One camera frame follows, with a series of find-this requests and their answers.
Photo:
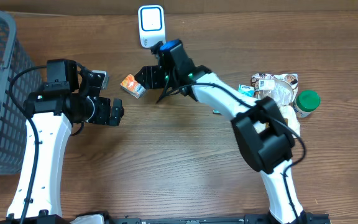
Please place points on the dark grey plastic basket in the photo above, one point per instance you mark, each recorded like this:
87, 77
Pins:
13, 59

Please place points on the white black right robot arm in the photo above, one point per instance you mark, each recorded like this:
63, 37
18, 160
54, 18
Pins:
263, 138

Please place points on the beige brown snack bag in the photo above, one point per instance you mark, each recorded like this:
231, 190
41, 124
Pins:
282, 89

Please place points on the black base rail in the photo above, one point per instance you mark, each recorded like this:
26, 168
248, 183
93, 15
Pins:
246, 219

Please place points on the green lid jar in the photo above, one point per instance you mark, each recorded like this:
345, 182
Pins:
305, 103

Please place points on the orange tissue pack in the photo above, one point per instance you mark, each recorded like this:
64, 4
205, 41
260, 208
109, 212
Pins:
133, 87

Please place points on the white barcode scanner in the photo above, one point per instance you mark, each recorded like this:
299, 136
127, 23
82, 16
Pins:
151, 25

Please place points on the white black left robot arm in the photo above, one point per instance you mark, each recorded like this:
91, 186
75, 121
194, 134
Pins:
36, 120

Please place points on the teal tissue pack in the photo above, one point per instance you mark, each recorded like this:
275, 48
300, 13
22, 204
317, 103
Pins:
246, 90

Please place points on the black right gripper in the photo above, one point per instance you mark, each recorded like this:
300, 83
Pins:
153, 79

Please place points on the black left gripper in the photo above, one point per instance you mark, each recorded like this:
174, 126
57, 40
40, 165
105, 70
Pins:
103, 117

